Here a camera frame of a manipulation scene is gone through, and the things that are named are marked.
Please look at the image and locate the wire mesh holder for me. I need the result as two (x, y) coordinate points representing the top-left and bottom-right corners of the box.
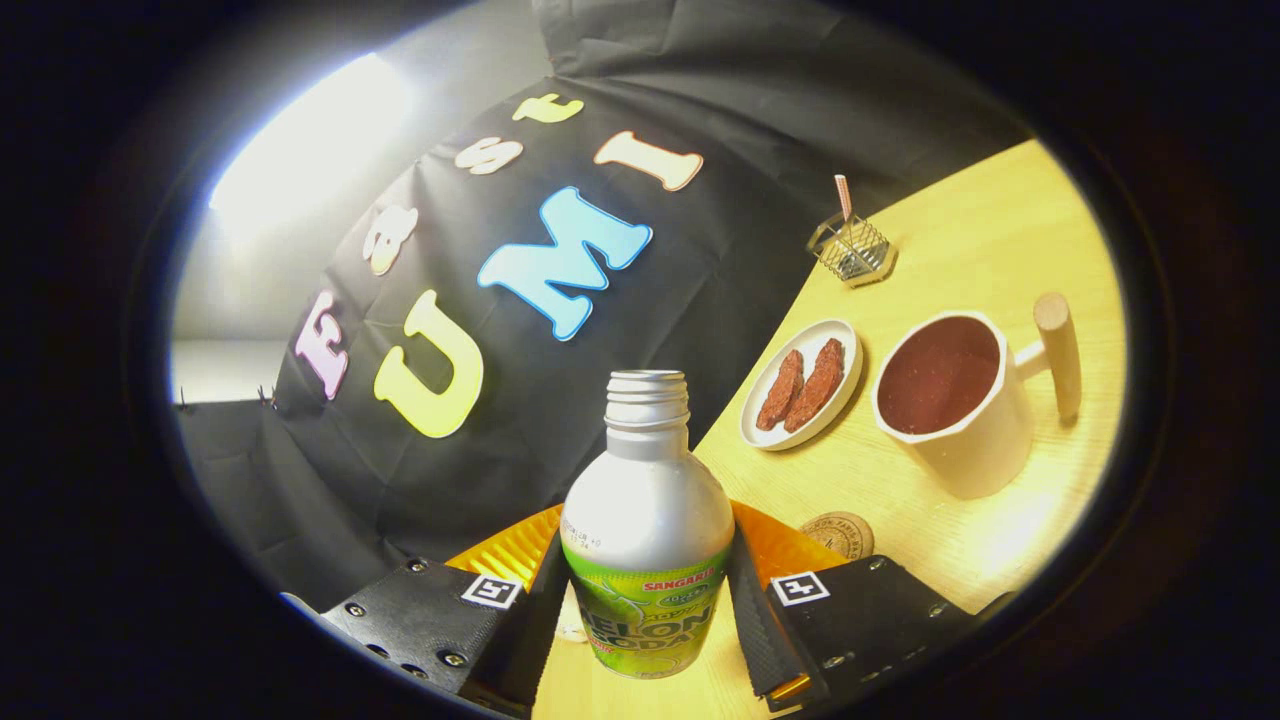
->
(806, 212), (898, 289)

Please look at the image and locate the round cork coaster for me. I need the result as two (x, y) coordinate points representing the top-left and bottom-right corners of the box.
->
(800, 512), (876, 561)

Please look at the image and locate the silver bottle with green label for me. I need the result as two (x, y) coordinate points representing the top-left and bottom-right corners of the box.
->
(560, 369), (736, 681)

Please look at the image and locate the cream cup with wooden handle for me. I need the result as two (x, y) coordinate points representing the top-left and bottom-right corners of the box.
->
(872, 292), (1083, 501)

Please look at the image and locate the black backdrop cloth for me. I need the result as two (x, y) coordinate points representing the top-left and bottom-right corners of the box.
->
(175, 0), (1036, 611)

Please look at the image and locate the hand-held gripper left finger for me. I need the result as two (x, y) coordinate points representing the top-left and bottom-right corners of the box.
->
(320, 503), (571, 716)

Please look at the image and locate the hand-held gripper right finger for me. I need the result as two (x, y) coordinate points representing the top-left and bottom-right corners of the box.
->
(728, 500), (1001, 713)

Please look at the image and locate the brown sausage piece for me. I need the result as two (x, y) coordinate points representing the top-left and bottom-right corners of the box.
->
(783, 338), (846, 434)
(756, 349), (806, 432)

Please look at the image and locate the white oval plate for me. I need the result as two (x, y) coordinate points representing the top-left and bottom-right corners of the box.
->
(740, 318), (864, 452)

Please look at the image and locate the light wooden table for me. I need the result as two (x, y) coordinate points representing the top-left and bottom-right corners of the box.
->
(530, 138), (1129, 720)

